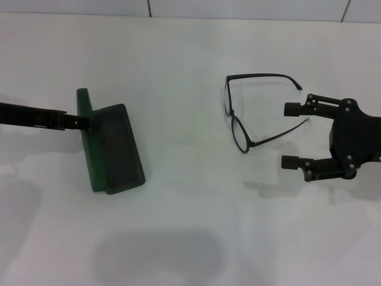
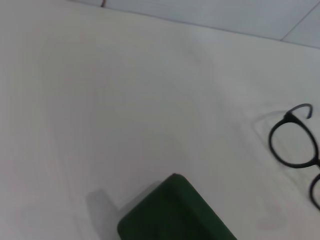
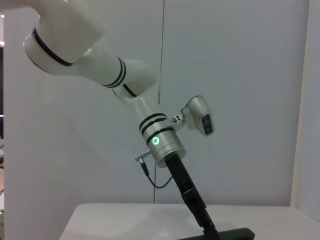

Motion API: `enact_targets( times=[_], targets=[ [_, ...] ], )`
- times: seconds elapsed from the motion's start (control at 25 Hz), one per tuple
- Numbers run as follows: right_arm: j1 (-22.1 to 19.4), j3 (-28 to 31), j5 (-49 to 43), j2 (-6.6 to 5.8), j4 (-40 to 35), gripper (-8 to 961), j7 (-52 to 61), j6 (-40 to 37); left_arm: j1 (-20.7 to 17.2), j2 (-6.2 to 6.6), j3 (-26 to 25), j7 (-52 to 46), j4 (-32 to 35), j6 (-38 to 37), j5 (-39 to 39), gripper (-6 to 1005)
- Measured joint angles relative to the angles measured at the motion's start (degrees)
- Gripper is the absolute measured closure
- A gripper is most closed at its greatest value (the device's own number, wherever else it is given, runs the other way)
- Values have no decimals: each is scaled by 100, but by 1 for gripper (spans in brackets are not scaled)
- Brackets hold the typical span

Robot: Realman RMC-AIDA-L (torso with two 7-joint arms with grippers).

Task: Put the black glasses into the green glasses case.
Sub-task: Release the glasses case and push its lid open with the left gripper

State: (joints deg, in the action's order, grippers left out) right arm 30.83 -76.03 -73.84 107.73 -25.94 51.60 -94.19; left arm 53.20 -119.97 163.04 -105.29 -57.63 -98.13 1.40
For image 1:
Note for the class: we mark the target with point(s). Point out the black glasses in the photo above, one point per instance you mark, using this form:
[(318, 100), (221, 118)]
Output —
[(230, 113)]

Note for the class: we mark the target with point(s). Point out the green glasses case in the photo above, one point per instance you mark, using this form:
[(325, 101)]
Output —
[(119, 155)]

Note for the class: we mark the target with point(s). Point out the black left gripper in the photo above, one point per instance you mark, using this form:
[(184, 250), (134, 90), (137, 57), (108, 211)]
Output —
[(29, 116)]

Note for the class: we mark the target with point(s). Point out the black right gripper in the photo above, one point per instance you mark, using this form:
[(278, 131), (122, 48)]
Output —
[(354, 140)]

